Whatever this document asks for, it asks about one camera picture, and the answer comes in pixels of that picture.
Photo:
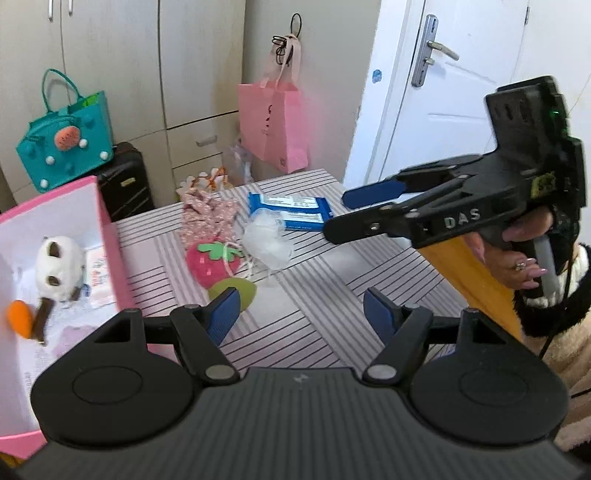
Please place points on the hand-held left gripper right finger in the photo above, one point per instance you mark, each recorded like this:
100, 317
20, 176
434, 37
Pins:
381, 314

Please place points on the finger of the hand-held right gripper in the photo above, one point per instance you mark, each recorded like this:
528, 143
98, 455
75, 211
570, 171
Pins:
355, 226
369, 194

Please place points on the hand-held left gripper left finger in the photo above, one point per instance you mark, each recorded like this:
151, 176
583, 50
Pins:
224, 314

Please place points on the green round pad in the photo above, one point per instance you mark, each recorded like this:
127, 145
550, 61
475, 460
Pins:
248, 290

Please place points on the red strawberry plush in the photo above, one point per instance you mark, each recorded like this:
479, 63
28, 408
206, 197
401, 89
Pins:
207, 267

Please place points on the blue wet wipes packet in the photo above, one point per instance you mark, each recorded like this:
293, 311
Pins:
286, 207

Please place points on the pink floral cloth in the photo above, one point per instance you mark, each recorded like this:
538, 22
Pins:
203, 221

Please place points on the pink cardboard box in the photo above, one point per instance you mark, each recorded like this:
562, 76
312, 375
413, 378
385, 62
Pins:
117, 267

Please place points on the small white tissue packet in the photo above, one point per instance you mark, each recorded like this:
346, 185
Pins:
99, 277

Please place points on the white plush cat toy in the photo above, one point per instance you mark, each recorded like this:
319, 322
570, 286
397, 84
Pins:
57, 272

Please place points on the person's right forearm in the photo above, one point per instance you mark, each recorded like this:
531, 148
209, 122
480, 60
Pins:
572, 346

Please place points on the person's right hand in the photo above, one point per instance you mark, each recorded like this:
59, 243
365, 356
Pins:
512, 263

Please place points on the striped tablecloth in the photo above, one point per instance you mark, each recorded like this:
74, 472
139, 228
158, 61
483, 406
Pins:
323, 286

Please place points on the white door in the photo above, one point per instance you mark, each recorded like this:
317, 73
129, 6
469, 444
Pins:
438, 115

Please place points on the pink shopping bag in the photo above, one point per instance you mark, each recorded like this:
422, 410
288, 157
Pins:
272, 129

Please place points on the blue round sticker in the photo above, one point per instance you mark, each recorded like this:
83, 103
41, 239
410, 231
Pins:
376, 76

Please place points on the clear plastic bag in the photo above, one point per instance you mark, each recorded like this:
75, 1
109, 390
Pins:
238, 164

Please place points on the orange white patterned bag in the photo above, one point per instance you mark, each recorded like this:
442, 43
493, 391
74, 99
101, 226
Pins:
203, 179

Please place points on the pale pink hanging tote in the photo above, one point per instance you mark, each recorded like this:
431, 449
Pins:
288, 60

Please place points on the black suitcase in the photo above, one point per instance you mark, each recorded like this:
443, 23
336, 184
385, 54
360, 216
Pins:
124, 184

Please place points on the teal tote bag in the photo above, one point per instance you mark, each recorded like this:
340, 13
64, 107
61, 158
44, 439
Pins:
69, 152

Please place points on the beige wardrobe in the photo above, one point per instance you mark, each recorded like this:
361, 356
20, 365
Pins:
138, 69

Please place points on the black wall hook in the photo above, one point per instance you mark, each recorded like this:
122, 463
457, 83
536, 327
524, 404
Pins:
296, 21

